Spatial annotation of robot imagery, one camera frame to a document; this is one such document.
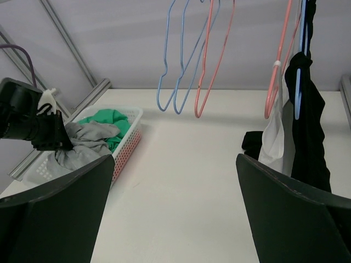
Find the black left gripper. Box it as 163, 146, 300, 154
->
29, 111, 73, 151

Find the white garment on hanger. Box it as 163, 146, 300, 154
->
257, 5, 302, 173

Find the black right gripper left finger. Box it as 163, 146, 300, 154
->
1, 155, 115, 262

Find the aluminium frame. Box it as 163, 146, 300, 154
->
0, 0, 351, 183

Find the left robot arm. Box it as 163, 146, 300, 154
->
1, 78, 73, 151

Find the grey garment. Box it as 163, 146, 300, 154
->
47, 121, 120, 179

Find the red tank top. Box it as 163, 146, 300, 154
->
111, 129, 141, 185

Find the green tank top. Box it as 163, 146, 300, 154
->
78, 109, 131, 152

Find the light blue wire hanger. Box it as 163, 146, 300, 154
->
156, 1, 222, 112

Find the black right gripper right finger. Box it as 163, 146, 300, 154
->
236, 154, 350, 262

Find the black garment on hanger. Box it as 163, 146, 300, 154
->
241, 0, 332, 194

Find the white plastic perforated basket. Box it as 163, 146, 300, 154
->
22, 105, 143, 187

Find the pink wire hanger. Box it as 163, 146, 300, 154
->
194, 0, 236, 119
264, 0, 301, 119

